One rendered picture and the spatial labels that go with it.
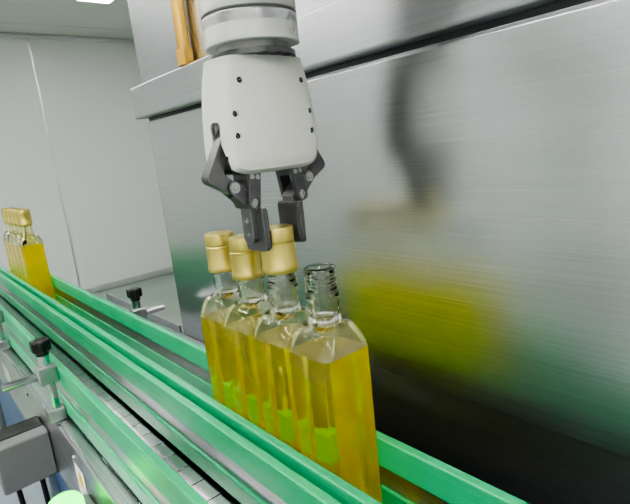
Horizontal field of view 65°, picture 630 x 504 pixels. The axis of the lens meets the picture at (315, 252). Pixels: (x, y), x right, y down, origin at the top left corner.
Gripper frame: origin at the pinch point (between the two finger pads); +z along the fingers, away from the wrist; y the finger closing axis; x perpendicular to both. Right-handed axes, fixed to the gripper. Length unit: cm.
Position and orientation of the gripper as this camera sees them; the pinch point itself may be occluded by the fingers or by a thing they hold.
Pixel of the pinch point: (274, 225)
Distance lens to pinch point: 48.0
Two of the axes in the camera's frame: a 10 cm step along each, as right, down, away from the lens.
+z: 1.1, 9.7, 2.0
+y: -7.4, 2.1, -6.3
